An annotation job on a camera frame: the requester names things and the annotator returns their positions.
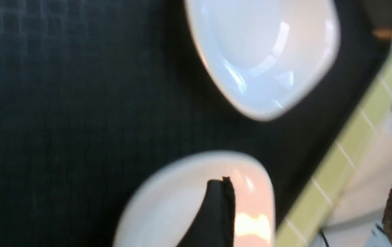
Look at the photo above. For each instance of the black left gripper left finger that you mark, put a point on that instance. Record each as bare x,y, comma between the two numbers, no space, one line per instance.
214,223

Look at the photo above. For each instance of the large white plastic tub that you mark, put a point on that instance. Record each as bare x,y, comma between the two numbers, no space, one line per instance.
356,219

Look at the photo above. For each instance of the black serving tray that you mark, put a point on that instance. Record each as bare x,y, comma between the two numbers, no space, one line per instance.
97,95

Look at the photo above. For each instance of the white square dish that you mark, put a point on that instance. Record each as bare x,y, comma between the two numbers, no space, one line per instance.
163,208
265,56

